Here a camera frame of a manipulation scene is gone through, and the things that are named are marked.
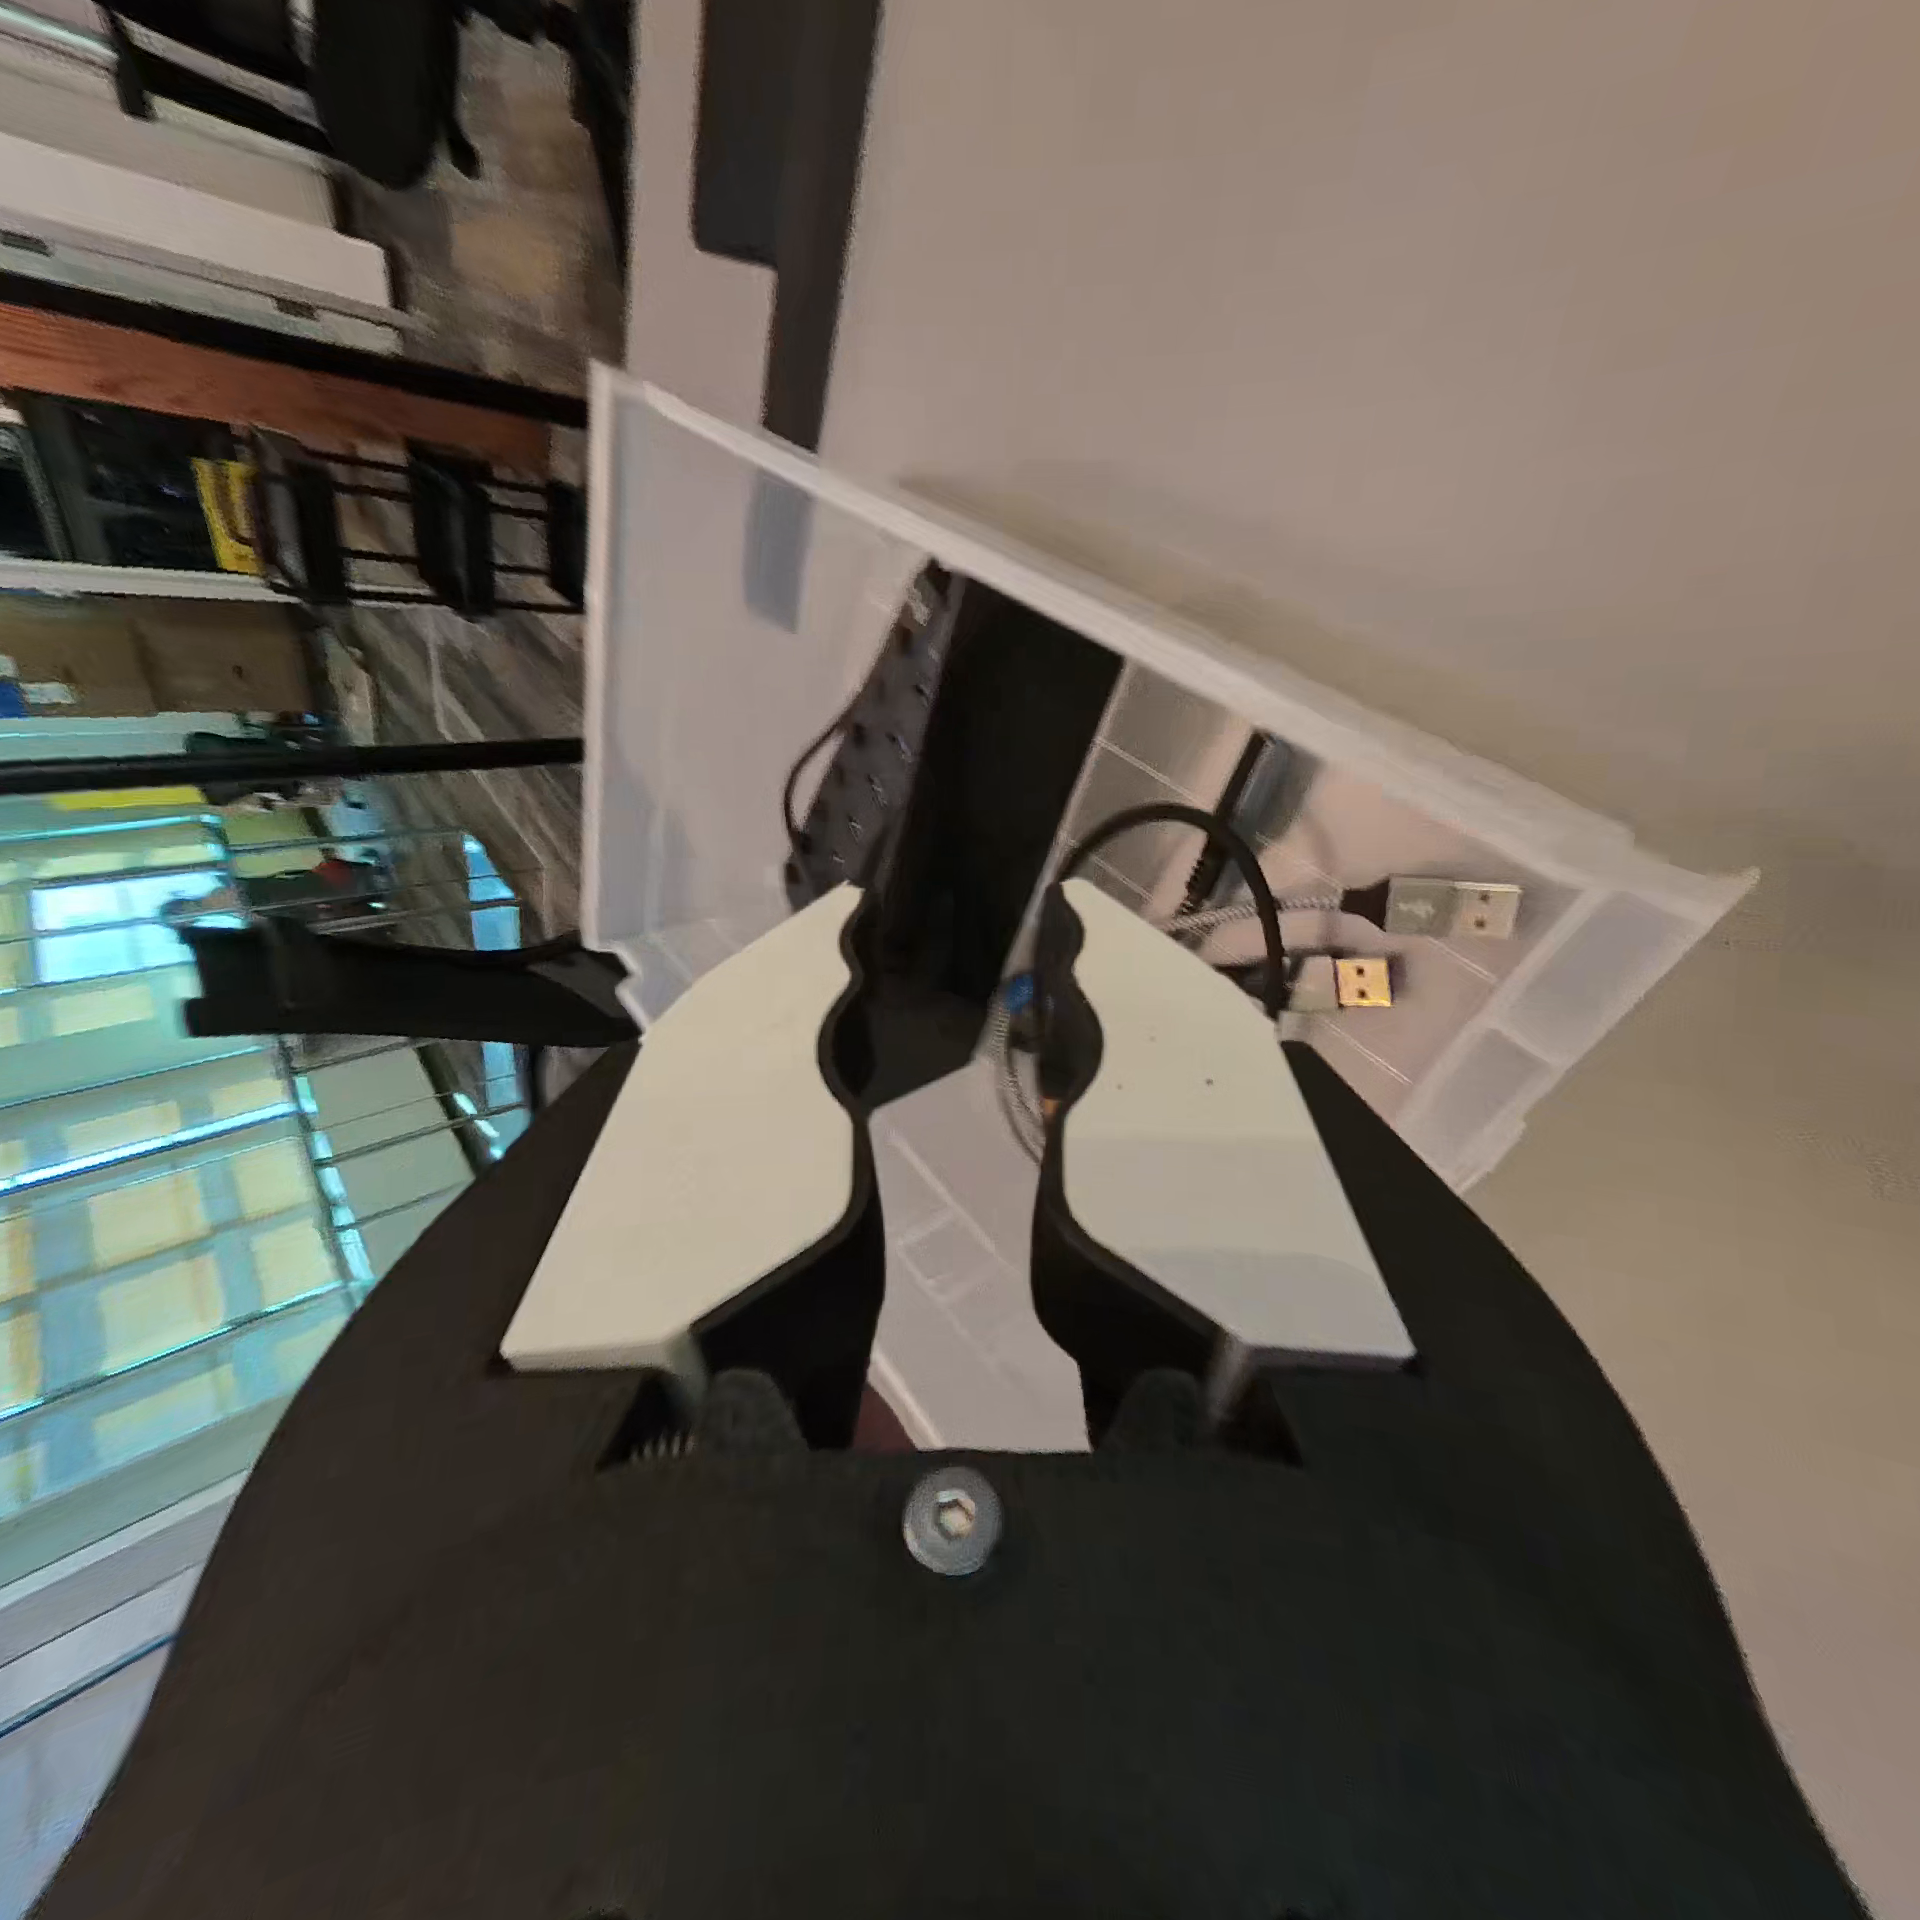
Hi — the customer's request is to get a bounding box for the black hub cable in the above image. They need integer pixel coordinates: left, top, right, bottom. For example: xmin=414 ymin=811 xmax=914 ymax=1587
xmin=782 ymin=706 xmax=903 ymax=902

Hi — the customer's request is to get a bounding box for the black usb hub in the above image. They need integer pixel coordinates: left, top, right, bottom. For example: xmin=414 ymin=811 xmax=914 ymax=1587
xmin=816 ymin=571 xmax=962 ymax=887

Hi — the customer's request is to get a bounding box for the black bin divider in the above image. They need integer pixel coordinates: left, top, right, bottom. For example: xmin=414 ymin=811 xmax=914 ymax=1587
xmin=871 ymin=571 xmax=1127 ymax=1096

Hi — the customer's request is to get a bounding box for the black metal rack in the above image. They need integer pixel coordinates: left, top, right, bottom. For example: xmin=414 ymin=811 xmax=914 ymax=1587
xmin=239 ymin=436 xmax=597 ymax=616

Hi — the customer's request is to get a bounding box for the dark braided usb cable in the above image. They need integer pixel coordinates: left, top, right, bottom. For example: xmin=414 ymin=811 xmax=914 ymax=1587
xmin=1005 ymin=811 xmax=1406 ymax=1157

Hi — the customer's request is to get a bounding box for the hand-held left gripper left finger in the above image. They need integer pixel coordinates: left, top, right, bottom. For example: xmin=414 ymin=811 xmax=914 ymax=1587
xmin=495 ymin=880 xmax=879 ymax=1442

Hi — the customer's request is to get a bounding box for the black pole stand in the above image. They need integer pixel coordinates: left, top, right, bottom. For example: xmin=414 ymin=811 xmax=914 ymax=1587
xmin=0 ymin=735 xmax=646 ymax=1052

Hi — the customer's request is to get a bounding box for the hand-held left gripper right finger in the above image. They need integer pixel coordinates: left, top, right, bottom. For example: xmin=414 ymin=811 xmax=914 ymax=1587
xmin=1026 ymin=872 xmax=1418 ymax=1442

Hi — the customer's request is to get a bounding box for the clear plastic bin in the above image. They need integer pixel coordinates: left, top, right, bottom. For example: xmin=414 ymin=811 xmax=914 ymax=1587
xmin=576 ymin=360 xmax=1759 ymax=1448

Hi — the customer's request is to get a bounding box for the black office chair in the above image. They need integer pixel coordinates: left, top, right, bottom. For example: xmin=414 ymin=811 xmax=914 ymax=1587
xmin=104 ymin=0 xmax=634 ymax=197

